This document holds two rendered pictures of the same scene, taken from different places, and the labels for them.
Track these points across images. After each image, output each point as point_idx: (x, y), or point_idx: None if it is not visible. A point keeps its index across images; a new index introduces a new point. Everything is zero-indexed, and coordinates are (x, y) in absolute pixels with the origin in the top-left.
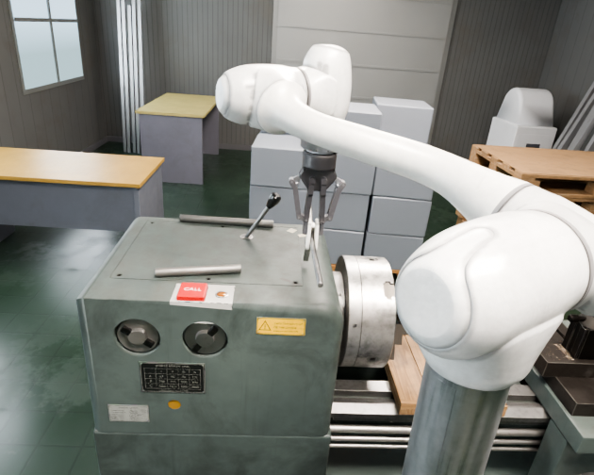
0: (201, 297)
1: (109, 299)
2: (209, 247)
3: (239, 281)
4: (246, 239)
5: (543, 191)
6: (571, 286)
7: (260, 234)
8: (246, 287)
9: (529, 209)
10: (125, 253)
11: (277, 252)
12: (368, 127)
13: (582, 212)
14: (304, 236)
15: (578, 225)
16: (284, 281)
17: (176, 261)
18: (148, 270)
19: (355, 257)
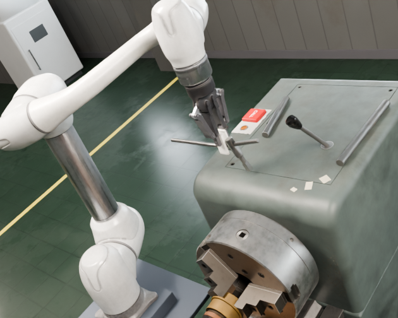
0: (242, 117)
1: (272, 88)
2: (318, 123)
3: (254, 136)
4: (320, 144)
5: (23, 105)
6: None
7: (328, 155)
8: (244, 139)
9: (25, 95)
10: (330, 85)
11: (284, 161)
12: (110, 55)
13: (9, 112)
14: (306, 185)
15: (9, 103)
16: (238, 158)
17: (303, 108)
18: (298, 97)
19: (254, 223)
